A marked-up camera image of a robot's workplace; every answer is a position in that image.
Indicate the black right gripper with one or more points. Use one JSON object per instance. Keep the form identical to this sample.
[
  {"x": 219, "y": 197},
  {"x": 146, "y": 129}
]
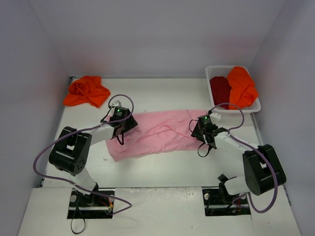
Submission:
[{"x": 197, "y": 132}]

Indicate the white plastic basket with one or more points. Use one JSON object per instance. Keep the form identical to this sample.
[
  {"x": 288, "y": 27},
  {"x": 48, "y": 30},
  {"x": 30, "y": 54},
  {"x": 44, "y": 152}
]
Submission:
[{"x": 223, "y": 70}]

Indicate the orange t shirt in basket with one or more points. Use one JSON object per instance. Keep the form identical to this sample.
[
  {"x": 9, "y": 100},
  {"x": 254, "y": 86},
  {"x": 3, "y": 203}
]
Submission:
[{"x": 243, "y": 92}]

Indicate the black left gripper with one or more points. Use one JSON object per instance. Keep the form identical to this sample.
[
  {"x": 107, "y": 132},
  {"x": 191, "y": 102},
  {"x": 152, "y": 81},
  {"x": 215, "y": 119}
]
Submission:
[{"x": 131, "y": 122}]

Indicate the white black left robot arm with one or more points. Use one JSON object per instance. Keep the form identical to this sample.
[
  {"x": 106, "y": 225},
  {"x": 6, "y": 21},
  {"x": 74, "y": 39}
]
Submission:
[{"x": 70, "y": 154}]

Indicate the orange t shirt on table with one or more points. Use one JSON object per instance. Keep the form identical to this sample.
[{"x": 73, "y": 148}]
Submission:
[{"x": 87, "y": 89}]

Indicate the dark red t shirt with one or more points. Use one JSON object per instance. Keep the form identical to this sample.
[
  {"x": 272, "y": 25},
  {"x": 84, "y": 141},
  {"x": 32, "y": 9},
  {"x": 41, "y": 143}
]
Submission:
[{"x": 220, "y": 91}]

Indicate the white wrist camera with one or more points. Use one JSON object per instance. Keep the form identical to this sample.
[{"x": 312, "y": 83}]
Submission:
[
  {"x": 117, "y": 103},
  {"x": 214, "y": 116}
]

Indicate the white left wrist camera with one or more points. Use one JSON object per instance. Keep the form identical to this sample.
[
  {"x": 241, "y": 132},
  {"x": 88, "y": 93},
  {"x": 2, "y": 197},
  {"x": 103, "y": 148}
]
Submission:
[{"x": 117, "y": 103}]

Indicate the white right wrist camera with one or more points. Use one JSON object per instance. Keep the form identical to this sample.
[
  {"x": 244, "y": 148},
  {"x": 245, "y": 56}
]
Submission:
[{"x": 214, "y": 116}]

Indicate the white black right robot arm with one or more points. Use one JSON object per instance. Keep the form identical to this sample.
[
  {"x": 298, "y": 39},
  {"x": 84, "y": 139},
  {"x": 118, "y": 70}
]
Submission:
[{"x": 262, "y": 169}]

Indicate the pink t shirt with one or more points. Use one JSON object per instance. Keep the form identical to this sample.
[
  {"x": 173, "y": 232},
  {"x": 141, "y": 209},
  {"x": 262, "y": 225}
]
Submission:
[{"x": 157, "y": 132}]

